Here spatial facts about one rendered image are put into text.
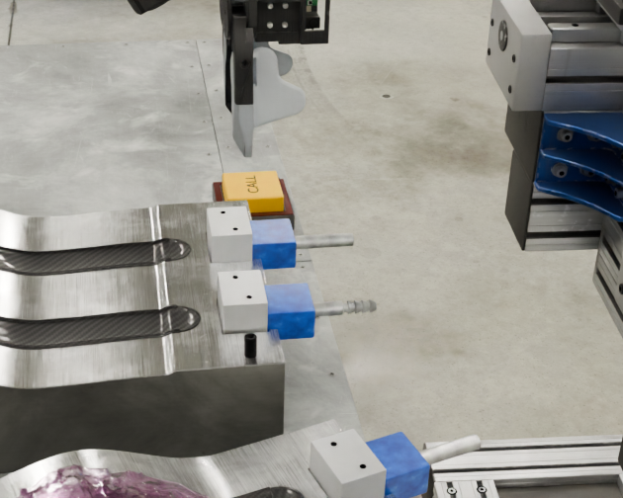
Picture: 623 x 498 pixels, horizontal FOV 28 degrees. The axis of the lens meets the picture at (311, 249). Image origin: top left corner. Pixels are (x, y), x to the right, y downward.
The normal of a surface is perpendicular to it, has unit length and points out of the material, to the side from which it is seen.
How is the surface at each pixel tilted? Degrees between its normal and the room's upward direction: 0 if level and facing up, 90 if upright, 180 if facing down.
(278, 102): 77
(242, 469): 0
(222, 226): 0
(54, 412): 90
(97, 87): 0
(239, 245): 90
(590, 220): 90
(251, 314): 90
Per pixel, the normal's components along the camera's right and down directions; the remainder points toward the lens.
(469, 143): 0.04, -0.85
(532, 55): 0.10, 0.53
